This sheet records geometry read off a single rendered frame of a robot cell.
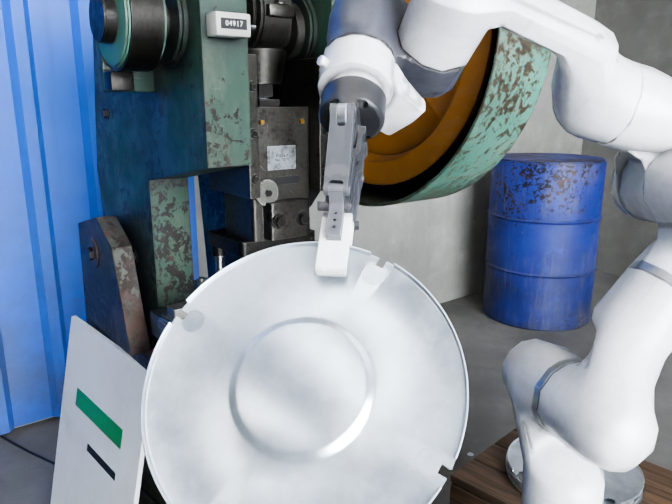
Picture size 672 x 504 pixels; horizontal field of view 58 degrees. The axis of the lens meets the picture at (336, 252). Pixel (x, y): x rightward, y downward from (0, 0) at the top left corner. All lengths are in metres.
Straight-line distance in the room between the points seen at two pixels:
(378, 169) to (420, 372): 1.07
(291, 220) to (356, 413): 0.83
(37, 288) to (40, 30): 0.89
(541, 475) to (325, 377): 0.48
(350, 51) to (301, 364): 0.35
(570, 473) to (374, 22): 0.65
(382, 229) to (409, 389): 2.72
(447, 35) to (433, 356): 0.37
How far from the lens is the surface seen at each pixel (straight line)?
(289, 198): 1.34
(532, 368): 0.93
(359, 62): 0.71
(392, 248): 3.32
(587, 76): 0.81
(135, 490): 1.58
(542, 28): 0.77
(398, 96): 0.74
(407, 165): 1.50
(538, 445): 0.96
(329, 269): 0.58
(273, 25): 1.32
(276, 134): 1.31
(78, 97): 2.40
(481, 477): 1.52
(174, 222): 1.50
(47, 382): 2.57
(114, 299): 1.60
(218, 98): 1.19
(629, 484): 1.55
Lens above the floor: 1.19
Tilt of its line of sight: 14 degrees down
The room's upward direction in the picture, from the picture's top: straight up
